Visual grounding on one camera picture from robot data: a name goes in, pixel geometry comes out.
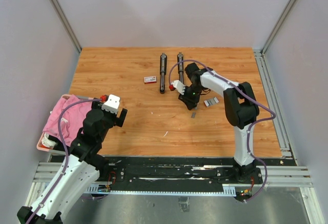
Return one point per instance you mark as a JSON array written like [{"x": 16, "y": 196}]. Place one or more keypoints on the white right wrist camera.
[{"x": 179, "y": 86}]

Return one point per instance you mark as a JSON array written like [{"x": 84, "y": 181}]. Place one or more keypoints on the red white staple box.
[{"x": 150, "y": 79}]

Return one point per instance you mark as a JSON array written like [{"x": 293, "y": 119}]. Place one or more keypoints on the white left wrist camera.
[{"x": 111, "y": 104}]

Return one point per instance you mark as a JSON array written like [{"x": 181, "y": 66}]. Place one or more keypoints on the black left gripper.
[{"x": 117, "y": 121}]

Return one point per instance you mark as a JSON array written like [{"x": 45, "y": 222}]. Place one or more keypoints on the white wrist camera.
[
  {"x": 179, "y": 86},
  {"x": 111, "y": 104}
]

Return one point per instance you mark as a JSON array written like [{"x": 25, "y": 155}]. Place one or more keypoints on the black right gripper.
[{"x": 190, "y": 103}]

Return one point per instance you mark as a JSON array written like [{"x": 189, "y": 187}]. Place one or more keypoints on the pink plastic basket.
[{"x": 48, "y": 142}]

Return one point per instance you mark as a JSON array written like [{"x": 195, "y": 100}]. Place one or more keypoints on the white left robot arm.
[{"x": 82, "y": 164}]

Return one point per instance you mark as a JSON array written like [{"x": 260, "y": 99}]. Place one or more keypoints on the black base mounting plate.
[{"x": 173, "y": 177}]

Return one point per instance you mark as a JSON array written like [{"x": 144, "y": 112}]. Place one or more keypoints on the small white staple tray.
[{"x": 211, "y": 101}]

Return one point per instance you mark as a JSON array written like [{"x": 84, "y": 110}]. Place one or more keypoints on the pink cloth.
[{"x": 71, "y": 121}]

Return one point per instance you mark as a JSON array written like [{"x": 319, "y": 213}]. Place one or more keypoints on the black stapler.
[
  {"x": 180, "y": 67},
  {"x": 163, "y": 70}
]

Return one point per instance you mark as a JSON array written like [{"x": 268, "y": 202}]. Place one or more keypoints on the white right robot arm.
[{"x": 240, "y": 111}]

